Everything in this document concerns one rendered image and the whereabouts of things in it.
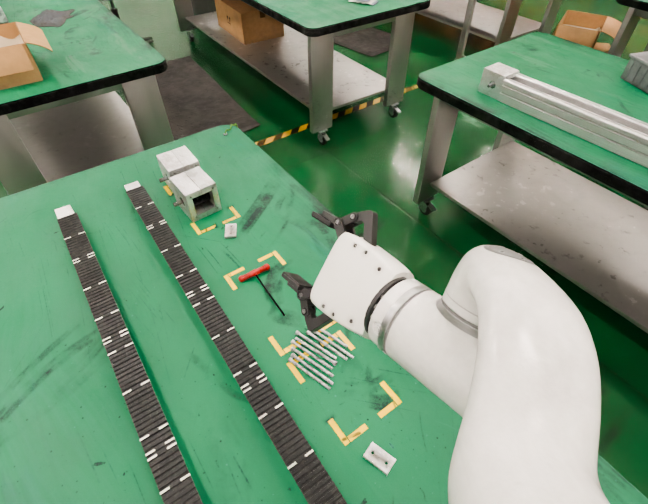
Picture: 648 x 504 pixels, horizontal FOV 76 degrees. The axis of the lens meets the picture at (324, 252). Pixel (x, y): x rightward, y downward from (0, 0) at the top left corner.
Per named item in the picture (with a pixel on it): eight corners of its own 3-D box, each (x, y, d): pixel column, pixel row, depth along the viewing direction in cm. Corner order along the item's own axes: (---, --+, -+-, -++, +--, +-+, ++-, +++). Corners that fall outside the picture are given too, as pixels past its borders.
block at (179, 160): (157, 184, 127) (147, 158, 120) (192, 171, 131) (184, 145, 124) (169, 201, 121) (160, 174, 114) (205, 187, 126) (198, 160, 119)
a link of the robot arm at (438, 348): (406, 285, 39) (374, 364, 42) (540, 372, 31) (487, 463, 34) (451, 280, 45) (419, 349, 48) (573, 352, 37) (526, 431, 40)
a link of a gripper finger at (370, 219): (367, 280, 49) (336, 261, 53) (395, 221, 48) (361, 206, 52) (361, 279, 48) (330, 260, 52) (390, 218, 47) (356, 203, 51)
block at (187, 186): (169, 207, 119) (160, 181, 112) (205, 192, 124) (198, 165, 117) (185, 226, 114) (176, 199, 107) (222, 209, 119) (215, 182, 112)
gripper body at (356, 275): (393, 352, 49) (332, 303, 56) (435, 277, 47) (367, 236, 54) (356, 352, 43) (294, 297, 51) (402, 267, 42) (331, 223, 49)
